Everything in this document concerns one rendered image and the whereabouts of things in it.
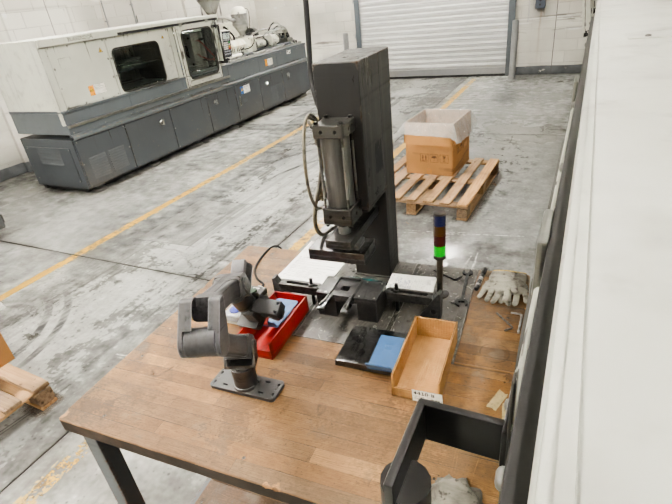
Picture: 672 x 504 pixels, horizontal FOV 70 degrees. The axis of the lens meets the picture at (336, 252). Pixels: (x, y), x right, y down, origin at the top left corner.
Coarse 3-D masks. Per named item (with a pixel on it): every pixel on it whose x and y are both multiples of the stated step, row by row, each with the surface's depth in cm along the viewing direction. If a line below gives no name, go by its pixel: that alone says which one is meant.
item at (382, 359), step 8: (384, 336) 138; (392, 336) 138; (384, 344) 135; (392, 344) 135; (400, 344) 135; (376, 352) 133; (384, 352) 132; (392, 352) 132; (376, 360) 130; (384, 360) 130; (392, 360) 129; (368, 368) 128; (376, 368) 127; (384, 368) 125; (392, 368) 126
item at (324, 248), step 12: (372, 216) 152; (336, 228) 145; (348, 228) 140; (360, 228) 143; (324, 240) 148; (336, 240) 138; (348, 240) 137; (360, 240) 142; (372, 240) 144; (312, 252) 144; (324, 252) 142; (336, 252) 141; (348, 252) 140; (360, 252) 139; (372, 252) 144; (360, 264) 140
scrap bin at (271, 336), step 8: (272, 296) 157; (280, 296) 159; (288, 296) 158; (296, 296) 156; (304, 296) 155; (304, 304) 154; (296, 312) 149; (304, 312) 154; (288, 320) 144; (296, 320) 150; (248, 328) 146; (264, 328) 151; (272, 328) 150; (280, 328) 141; (288, 328) 145; (256, 336) 148; (264, 336) 147; (272, 336) 147; (280, 336) 141; (288, 336) 146; (264, 344) 144; (272, 344) 137; (280, 344) 141; (264, 352) 138; (272, 352) 137
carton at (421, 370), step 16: (416, 320) 138; (432, 320) 136; (416, 336) 140; (432, 336) 139; (448, 336) 136; (400, 352) 125; (416, 352) 134; (432, 352) 133; (448, 352) 123; (400, 368) 125; (416, 368) 128; (432, 368) 128; (448, 368) 125; (400, 384) 124; (416, 384) 123; (432, 384) 123; (416, 400) 119; (432, 400) 117
